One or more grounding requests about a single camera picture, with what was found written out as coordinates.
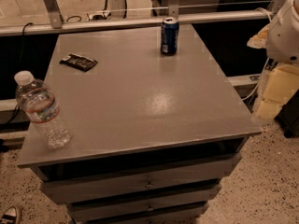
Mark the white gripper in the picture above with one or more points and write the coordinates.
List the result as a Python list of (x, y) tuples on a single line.
[(284, 36)]

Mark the blue soda can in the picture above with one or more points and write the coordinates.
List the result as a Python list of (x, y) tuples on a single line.
[(169, 36)]

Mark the grey drawer cabinet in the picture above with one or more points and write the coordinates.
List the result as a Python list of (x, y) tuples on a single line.
[(152, 135)]

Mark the metal railing frame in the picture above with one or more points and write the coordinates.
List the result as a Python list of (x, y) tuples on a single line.
[(36, 17)]

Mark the black and white sneaker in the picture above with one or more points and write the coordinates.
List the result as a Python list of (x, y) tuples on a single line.
[(11, 216)]

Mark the clear plastic water bottle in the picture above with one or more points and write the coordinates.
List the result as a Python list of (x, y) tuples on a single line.
[(38, 102)]

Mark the dark snack wrapper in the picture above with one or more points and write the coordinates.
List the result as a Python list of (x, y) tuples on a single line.
[(79, 62)]

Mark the white power strip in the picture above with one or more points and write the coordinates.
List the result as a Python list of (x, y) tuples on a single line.
[(97, 16)]

